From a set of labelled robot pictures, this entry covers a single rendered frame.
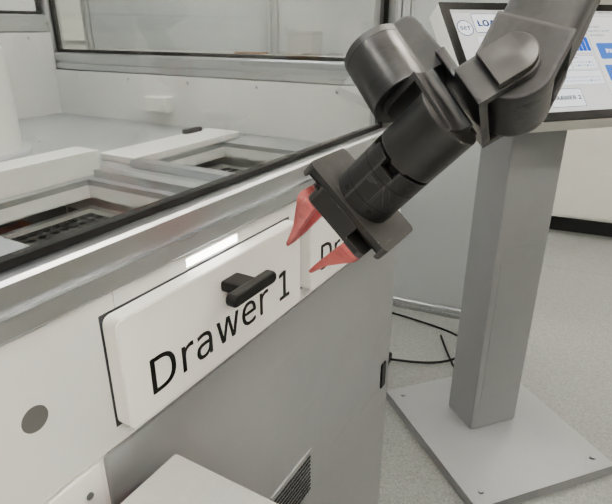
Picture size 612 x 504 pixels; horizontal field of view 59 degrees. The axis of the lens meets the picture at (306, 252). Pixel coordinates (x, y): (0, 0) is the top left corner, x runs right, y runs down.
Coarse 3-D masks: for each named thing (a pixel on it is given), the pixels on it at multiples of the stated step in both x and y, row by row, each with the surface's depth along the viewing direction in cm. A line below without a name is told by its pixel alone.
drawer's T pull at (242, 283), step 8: (264, 272) 56; (272, 272) 56; (224, 280) 55; (232, 280) 55; (240, 280) 55; (248, 280) 55; (256, 280) 54; (264, 280) 55; (272, 280) 56; (224, 288) 54; (232, 288) 54; (240, 288) 53; (248, 288) 53; (256, 288) 54; (264, 288) 55; (232, 296) 51; (240, 296) 52; (248, 296) 53; (232, 304) 51; (240, 304) 52
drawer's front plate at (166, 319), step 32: (288, 224) 65; (224, 256) 56; (256, 256) 59; (288, 256) 66; (160, 288) 49; (192, 288) 51; (288, 288) 67; (128, 320) 45; (160, 320) 48; (192, 320) 52; (224, 320) 56; (256, 320) 62; (128, 352) 45; (160, 352) 49; (192, 352) 53; (224, 352) 58; (128, 384) 46; (160, 384) 50; (128, 416) 47
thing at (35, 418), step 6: (30, 408) 40; (36, 408) 40; (42, 408) 41; (30, 414) 40; (36, 414) 41; (42, 414) 41; (24, 420) 40; (30, 420) 40; (36, 420) 41; (42, 420) 41; (24, 426) 40; (30, 426) 40; (36, 426) 41; (42, 426) 41; (30, 432) 40
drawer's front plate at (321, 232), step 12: (312, 228) 70; (324, 228) 73; (300, 240) 71; (312, 240) 70; (324, 240) 73; (336, 240) 77; (300, 252) 71; (312, 252) 71; (324, 252) 74; (300, 264) 72; (312, 264) 72; (300, 276) 73; (312, 276) 72; (324, 276) 76; (312, 288) 73
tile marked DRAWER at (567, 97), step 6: (564, 90) 119; (570, 90) 120; (576, 90) 120; (558, 96) 118; (564, 96) 119; (570, 96) 119; (576, 96) 120; (582, 96) 120; (558, 102) 118; (564, 102) 118; (570, 102) 118; (576, 102) 119; (582, 102) 119
